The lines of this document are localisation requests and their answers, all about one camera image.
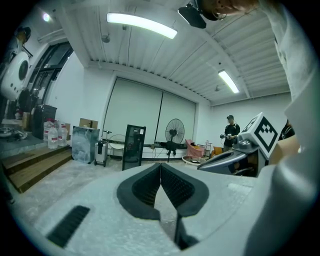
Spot brown cardboard box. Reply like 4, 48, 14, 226
79, 117, 99, 129

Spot long ceiling tube light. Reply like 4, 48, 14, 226
106, 12, 178, 40

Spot clear water bottle red label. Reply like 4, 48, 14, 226
57, 123, 69, 147
43, 119, 55, 142
47, 125, 60, 150

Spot wooden steps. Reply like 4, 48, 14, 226
1, 144, 74, 194

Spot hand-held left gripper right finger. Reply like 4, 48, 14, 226
160, 162, 210, 218

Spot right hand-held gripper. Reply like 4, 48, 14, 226
232, 111, 279, 161

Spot short ceiling tube light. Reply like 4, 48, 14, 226
217, 69, 240, 95

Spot wide white roller blind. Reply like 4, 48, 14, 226
103, 76, 164, 149

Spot pink chair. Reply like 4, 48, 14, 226
185, 139, 206, 159

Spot round white low table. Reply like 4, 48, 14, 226
181, 154, 202, 168

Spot person's right forearm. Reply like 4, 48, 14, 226
269, 136, 301, 166

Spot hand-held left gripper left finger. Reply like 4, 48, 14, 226
116, 162, 161, 221

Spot marble-pattern box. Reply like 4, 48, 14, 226
71, 125, 101, 165

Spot white rounded appliance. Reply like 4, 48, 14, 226
0, 51, 31, 101

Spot black head-worn camera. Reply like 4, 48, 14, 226
177, 0, 208, 30

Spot person's head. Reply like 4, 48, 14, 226
199, 0, 262, 22

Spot white round-frame chair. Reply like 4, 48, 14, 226
108, 134, 127, 160

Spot black-framed glass door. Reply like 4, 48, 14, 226
26, 40, 74, 107

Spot silver suitcase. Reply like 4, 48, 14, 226
94, 139, 109, 168

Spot black standing fan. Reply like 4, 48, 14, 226
164, 118, 186, 164

